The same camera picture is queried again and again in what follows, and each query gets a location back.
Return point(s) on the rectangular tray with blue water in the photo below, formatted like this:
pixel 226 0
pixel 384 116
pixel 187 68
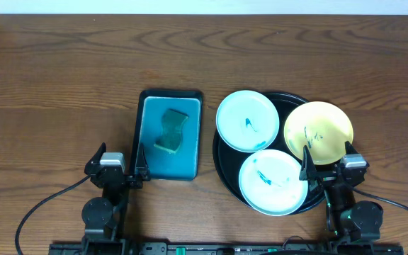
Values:
pixel 183 165

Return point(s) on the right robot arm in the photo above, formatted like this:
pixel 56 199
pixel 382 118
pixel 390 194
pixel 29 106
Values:
pixel 356 225

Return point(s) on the round black tray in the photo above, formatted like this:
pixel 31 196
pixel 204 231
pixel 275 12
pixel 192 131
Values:
pixel 228 160

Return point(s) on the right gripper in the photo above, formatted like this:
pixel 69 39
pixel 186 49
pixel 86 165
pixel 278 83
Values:
pixel 309 172

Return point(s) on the yellow plate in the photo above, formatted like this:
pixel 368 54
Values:
pixel 321 127

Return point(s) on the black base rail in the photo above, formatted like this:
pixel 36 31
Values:
pixel 160 248

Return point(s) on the light blue plate bottom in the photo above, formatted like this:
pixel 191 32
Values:
pixel 269 182

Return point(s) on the light blue plate top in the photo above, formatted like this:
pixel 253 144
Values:
pixel 247 121

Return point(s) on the light blue plate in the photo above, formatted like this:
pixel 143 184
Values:
pixel 247 121
pixel 269 182

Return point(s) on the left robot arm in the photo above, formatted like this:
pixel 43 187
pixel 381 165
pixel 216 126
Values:
pixel 104 216

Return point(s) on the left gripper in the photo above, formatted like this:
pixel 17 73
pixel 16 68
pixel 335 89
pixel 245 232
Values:
pixel 117 178

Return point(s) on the green yellow sponge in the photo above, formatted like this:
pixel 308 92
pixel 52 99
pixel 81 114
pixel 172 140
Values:
pixel 170 139

